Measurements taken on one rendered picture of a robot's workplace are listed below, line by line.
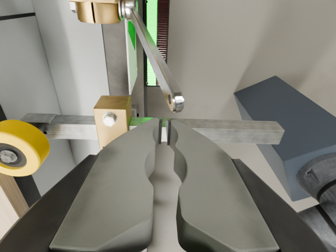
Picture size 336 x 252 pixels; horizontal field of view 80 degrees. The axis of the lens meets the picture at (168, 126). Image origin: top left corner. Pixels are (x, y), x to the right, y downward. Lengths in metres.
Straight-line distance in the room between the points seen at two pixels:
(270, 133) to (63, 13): 0.48
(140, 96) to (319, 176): 0.65
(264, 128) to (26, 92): 0.46
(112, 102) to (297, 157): 0.67
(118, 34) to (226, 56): 0.85
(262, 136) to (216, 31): 0.85
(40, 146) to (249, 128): 0.32
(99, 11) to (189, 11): 0.89
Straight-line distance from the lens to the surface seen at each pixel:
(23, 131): 0.33
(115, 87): 0.46
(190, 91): 1.23
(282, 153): 0.85
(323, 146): 0.87
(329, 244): 0.78
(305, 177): 0.87
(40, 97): 0.55
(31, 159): 0.34
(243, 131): 0.36
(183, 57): 1.16
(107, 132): 0.34
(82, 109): 0.61
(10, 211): 0.47
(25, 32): 0.53
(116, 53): 0.44
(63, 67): 0.58
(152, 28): 0.42
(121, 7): 0.27
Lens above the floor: 1.12
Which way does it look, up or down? 57 degrees down
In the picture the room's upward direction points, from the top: 178 degrees clockwise
